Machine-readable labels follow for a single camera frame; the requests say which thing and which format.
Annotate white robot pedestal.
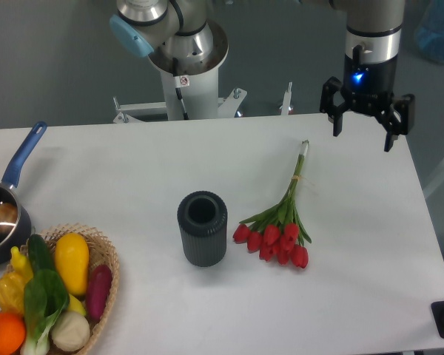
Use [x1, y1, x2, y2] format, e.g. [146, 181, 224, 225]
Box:
[110, 16, 248, 121]

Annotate dark grey ribbed vase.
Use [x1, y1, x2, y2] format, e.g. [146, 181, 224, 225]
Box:
[177, 191, 228, 267]

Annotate yellow squash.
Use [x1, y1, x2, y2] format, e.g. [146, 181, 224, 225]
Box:
[55, 233, 90, 297]

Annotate small yellow gourd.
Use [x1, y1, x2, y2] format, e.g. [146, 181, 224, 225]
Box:
[10, 246, 33, 283]

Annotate round bread in pan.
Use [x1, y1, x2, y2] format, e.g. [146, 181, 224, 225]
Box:
[0, 203, 18, 234]

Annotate beige garlic bulb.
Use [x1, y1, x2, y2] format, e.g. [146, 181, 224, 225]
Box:
[51, 311, 90, 352]

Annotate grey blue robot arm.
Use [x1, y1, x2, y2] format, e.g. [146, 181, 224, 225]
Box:
[110, 1, 414, 150]

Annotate purple eggplant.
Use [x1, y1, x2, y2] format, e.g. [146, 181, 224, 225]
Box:
[85, 264, 112, 321]

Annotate blue translucent container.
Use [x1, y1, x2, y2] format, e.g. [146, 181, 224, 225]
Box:
[414, 0, 444, 64]

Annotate yellow banana tip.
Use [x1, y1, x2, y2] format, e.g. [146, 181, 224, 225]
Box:
[67, 294, 87, 317]

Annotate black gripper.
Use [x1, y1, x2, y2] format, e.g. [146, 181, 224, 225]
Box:
[320, 57, 415, 152]

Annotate orange fruit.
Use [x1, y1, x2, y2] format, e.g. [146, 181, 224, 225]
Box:
[0, 312, 26, 355]

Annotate yellow bell pepper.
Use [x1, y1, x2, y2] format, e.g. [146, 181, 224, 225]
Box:
[0, 271, 25, 316]

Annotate dark green cucumber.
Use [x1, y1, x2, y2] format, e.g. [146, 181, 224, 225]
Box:
[27, 234, 56, 274]

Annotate green bok choy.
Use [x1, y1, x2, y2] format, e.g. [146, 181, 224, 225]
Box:
[20, 269, 69, 354]

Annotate blue handled saucepan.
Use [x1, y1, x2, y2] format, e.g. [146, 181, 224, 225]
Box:
[0, 121, 47, 265]

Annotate red tulip bouquet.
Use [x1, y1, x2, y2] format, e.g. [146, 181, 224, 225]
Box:
[232, 140, 312, 269]

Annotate black pedestal cable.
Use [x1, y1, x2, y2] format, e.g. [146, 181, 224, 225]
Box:
[172, 58, 190, 121]

